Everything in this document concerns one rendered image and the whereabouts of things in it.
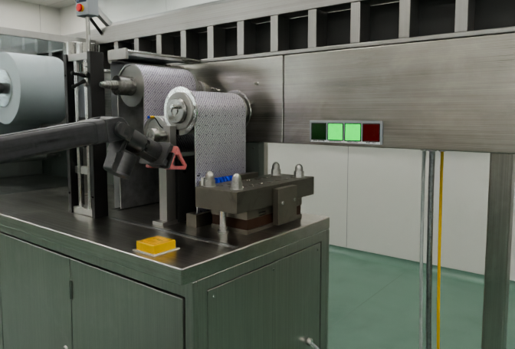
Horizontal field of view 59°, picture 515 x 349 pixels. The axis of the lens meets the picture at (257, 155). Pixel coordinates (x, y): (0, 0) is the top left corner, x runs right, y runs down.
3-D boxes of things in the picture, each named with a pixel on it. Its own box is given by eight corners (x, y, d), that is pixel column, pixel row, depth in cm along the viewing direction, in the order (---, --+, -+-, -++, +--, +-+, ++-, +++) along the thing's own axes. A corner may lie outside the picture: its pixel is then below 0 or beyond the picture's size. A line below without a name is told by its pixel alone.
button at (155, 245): (136, 250, 114) (136, 241, 114) (158, 244, 120) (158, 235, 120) (154, 255, 110) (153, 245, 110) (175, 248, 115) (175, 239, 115)
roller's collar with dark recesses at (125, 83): (110, 95, 153) (109, 76, 152) (126, 96, 157) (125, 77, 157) (122, 94, 149) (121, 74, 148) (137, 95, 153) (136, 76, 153)
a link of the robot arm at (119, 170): (120, 119, 110) (98, 117, 115) (102, 162, 107) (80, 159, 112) (154, 139, 119) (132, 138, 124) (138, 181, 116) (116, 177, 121)
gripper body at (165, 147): (167, 167, 122) (147, 156, 117) (143, 165, 129) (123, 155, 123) (175, 145, 124) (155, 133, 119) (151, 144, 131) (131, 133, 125)
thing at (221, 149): (195, 186, 139) (194, 126, 137) (244, 178, 157) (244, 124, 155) (196, 186, 138) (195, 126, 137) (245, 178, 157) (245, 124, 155)
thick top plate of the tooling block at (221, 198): (195, 206, 133) (195, 186, 133) (275, 189, 165) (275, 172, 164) (237, 214, 123) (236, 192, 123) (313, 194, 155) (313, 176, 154)
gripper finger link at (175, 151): (187, 179, 128) (164, 166, 121) (170, 176, 133) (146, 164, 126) (195, 156, 130) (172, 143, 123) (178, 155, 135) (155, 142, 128)
